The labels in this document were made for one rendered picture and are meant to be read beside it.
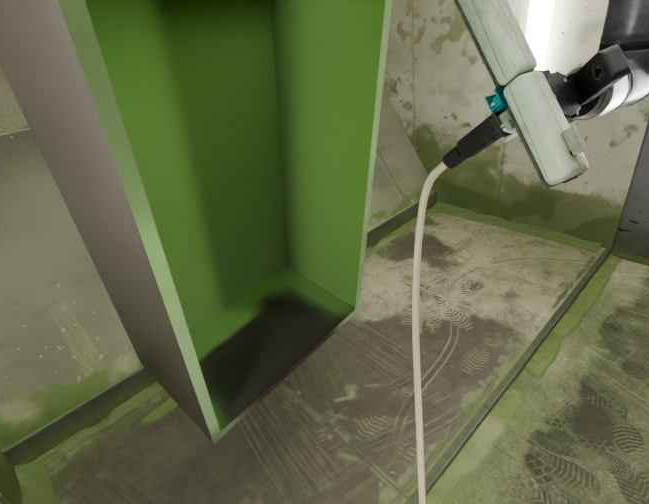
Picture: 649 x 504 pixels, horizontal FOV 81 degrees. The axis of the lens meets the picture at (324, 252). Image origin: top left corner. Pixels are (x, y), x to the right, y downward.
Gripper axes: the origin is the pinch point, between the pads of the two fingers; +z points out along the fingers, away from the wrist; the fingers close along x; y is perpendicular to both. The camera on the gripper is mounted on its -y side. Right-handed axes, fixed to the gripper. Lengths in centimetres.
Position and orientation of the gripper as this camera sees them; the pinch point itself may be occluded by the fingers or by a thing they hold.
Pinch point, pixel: (508, 112)
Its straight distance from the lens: 64.6
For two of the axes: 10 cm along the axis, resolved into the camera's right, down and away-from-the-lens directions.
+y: -3.1, 1.9, 9.3
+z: -8.7, 3.4, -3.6
